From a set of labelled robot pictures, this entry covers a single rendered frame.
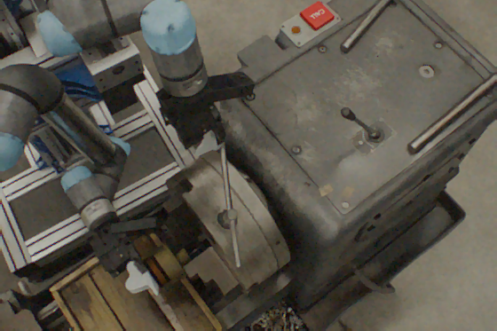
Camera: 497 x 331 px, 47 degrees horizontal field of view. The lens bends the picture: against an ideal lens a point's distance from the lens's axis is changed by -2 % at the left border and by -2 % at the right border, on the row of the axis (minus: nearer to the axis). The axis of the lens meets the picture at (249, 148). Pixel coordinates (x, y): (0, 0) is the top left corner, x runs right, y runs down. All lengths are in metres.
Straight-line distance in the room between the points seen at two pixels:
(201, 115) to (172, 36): 0.20
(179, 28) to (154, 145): 1.61
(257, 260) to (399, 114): 0.43
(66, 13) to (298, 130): 0.55
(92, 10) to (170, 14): 0.14
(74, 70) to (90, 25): 0.75
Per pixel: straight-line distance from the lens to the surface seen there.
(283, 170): 1.20
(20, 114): 1.19
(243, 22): 2.96
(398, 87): 1.31
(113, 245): 1.32
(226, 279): 1.28
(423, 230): 1.96
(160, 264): 1.29
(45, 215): 2.42
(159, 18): 0.84
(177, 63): 0.87
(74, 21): 0.92
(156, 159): 2.39
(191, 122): 0.98
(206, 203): 1.19
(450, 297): 2.51
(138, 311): 1.52
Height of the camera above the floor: 2.35
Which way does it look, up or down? 65 degrees down
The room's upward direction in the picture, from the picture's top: 3 degrees counter-clockwise
